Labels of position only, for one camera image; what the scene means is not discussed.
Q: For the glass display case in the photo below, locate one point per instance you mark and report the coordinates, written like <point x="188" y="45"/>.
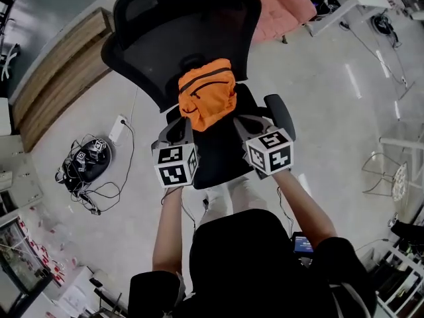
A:
<point x="20" y="263"/>

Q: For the black mesh office chair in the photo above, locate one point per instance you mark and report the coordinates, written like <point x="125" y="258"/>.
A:
<point x="185" y="22"/>

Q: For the person's black shirt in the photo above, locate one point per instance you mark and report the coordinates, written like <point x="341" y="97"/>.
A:
<point x="245" y="270"/>

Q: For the white desk with papers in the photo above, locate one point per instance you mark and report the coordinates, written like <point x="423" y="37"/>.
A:
<point x="73" y="296"/>

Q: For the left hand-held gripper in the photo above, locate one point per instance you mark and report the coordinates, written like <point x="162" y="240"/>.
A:
<point x="172" y="171"/>

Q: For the person's right forearm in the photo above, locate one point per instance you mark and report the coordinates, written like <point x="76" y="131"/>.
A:
<point x="301" y="207"/>

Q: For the idle hand-held gripper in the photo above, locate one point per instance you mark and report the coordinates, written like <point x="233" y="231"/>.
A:
<point x="81" y="155"/>
<point x="99" y="145"/>

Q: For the white power strip with plug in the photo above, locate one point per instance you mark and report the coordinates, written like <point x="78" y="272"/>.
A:
<point x="117" y="131"/>

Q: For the pink cushioned armchair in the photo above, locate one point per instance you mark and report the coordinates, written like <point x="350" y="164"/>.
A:
<point x="281" y="8"/>

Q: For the wooden step platform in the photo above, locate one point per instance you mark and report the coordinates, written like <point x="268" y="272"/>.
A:
<point x="56" y="68"/>

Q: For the black device with blue screen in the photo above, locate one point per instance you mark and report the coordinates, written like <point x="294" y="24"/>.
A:
<point x="303" y="243"/>

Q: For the white shelving rack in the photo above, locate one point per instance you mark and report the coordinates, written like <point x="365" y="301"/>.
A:
<point x="401" y="283"/>

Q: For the person's left forearm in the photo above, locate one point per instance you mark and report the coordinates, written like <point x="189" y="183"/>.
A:
<point x="167" y="230"/>

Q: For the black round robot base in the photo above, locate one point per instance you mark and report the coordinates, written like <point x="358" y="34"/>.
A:
<point x="382" y="23"/>

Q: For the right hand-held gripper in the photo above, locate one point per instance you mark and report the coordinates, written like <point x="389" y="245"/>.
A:
<point x="271" y="154"/>

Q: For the orange bag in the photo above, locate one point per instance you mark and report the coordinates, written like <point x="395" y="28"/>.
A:
<point x="208" y="104"/>

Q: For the white panel cabinet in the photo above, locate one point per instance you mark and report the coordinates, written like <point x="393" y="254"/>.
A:
<point x="20" y="174"/>

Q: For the white frame table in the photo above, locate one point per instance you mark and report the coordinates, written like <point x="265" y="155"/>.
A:
<point x="407" y="142"/>

